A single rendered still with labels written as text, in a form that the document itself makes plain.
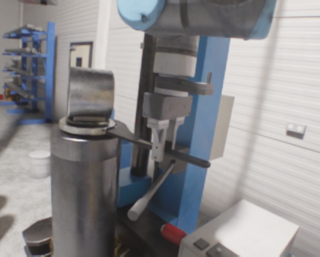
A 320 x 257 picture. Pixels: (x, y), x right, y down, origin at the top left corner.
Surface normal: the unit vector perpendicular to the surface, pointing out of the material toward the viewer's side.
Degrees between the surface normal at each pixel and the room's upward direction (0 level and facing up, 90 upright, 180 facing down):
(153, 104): 90
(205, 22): 134
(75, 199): 90
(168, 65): 90
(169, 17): 126
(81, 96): 87
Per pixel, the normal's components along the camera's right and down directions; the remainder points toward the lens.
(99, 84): 0.40, -0.26
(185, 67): 0.45, 0.28
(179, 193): -0.72, 0.08
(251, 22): -0.41, 0.76
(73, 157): -0.06, 0.23
